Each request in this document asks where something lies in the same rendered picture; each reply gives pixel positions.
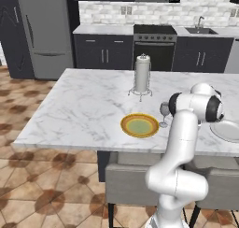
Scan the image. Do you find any dark kitchen island base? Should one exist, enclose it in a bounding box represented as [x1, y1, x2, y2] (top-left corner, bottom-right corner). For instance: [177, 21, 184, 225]
[96, 150, 111, 183]

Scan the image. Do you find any sink with tap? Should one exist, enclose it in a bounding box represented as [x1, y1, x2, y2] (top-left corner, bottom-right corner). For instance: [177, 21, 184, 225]
[185, 15, 219, 36]

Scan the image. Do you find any stainless steel dishwasher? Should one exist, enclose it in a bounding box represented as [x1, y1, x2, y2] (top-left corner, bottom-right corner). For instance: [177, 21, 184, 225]
[223, 38, 239, 75]

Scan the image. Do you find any dark base cabinet run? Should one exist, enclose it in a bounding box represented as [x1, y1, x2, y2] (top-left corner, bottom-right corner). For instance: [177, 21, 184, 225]
[73, 34, 134, 71]
[172, 36, 234, 74]

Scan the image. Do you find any dark tall cabinet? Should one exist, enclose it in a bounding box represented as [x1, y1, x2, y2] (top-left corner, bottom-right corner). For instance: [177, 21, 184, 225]
[0, 0, 35, 80]

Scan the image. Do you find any grey upholstered chair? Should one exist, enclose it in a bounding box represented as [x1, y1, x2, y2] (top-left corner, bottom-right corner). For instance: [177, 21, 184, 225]
[105, 151, 166, 228]
[183, 155, 239, 228]

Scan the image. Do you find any yellow and green plate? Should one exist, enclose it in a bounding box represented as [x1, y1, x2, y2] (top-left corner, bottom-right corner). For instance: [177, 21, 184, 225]
[119, 113, 161, 139]

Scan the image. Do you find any paper towel roll on stand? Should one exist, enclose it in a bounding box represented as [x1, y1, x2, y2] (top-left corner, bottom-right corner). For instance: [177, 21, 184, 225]
[127, 52, 154, 103]

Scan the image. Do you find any white plate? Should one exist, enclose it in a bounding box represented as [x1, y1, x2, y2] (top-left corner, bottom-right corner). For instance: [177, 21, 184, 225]
[209, 120, 239, 144]

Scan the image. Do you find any black oven with knobs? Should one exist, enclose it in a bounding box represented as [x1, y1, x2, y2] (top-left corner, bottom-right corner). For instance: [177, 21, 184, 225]
[133, 23, 178, 72]

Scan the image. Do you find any stainless steel fridge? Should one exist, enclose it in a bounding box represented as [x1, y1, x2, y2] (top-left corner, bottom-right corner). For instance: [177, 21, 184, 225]
[15, 0, 75, 80]

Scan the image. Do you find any clear wine glass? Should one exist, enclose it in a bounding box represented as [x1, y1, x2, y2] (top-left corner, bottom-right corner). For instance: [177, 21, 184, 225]
[159, 101, 171, 129]

